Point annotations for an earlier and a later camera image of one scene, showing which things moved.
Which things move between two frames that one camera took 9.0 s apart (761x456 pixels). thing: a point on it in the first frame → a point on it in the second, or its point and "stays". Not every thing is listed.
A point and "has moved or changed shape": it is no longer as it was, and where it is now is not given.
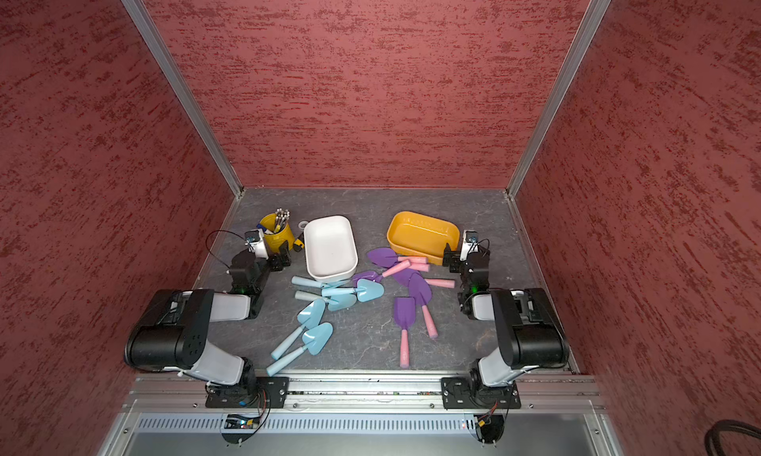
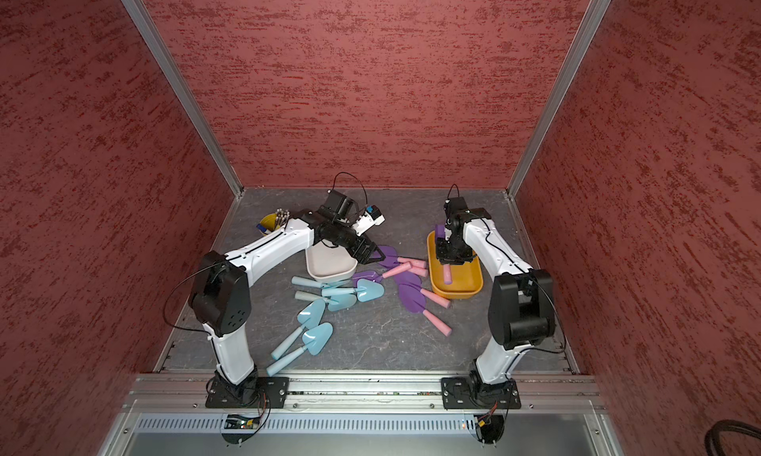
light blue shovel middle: (336, 301) stays
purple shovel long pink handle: (422, 292) has moved or changed shape
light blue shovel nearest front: (313, 341) stays
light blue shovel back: (317, 284) stays
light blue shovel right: (367, 289) stays
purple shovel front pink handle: (404, 314) → (440, 234)
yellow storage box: (419, 236) has moved or changed shape
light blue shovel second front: (307, 318) stays
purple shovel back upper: (385, 258) stays
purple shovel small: (373, 276) stays
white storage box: (330, 248) stays
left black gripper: (277, 265) → (364, 257)
